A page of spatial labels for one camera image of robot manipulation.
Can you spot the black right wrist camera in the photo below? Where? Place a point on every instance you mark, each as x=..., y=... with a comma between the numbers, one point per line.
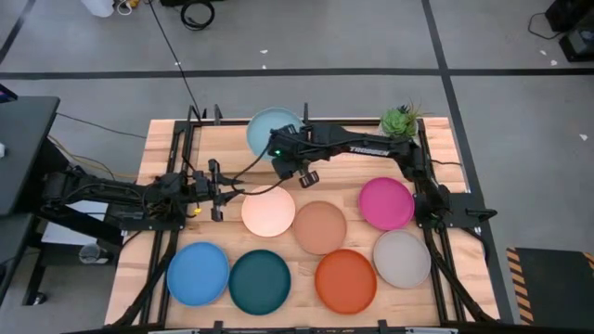
x=287, y=169

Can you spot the black desk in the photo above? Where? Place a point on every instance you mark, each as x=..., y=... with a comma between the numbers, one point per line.
x=23, y=148

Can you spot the black mat with hazard stripes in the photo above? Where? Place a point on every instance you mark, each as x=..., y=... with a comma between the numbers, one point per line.
x=557, y=283

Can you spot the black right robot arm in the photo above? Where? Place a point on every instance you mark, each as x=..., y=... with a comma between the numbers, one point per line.
x=371, y=148

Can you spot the clear cup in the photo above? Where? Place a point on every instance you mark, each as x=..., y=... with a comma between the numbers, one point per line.
x=93, y=253

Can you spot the dark device with purple edge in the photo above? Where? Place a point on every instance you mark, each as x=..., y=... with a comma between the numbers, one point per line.
x=5, y=94

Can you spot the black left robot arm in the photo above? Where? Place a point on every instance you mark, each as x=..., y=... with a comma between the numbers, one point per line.
x=116, y=195

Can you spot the magenta plate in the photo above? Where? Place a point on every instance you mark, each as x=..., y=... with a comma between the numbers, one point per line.
x=386, y=203

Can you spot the tan brown plate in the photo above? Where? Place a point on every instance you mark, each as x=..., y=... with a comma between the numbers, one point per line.
x=319, y=227

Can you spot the dark teal plate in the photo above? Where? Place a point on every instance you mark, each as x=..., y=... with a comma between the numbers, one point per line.
x=260, y=282

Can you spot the black equipment case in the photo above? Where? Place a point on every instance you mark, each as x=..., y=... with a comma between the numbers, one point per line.
x=575, y=28

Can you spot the pale pink plate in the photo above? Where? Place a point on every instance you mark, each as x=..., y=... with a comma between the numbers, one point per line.
x=268, y=211

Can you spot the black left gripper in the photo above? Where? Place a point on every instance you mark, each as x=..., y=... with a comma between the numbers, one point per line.
x=215, y=190

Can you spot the white container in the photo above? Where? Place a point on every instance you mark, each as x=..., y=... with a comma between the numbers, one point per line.
x=98, y=6

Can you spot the grey plate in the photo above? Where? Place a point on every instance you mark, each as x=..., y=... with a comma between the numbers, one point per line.
x=402, y=259

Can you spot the potted green succulent plant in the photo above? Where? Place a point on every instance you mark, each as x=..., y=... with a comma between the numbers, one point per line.
x=398, y=122

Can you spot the white box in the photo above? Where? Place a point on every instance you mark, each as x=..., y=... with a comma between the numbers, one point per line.
x=60, y=234

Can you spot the light blue plate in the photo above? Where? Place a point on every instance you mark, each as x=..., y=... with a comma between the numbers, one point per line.
x=259, y=127

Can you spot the orange plate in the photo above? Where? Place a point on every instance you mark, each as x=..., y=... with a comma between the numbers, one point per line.
x=345, y=281

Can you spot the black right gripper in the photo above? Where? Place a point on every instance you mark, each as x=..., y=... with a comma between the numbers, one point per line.
x=299, y=141

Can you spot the black aluminium table frame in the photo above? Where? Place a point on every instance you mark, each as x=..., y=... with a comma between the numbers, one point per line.
x=366, y=121

